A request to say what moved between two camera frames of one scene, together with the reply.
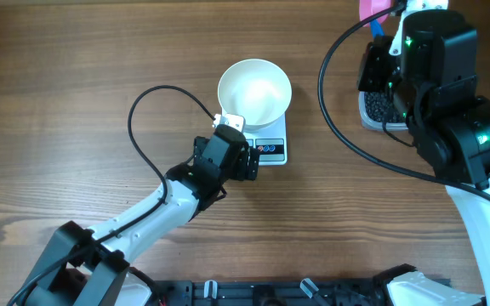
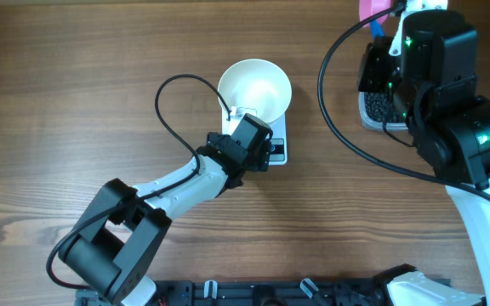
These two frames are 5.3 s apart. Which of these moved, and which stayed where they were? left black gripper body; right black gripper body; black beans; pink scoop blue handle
Moved: left black gripper body
Stayed: black beans; pink scoop blue handle; right black gripper body
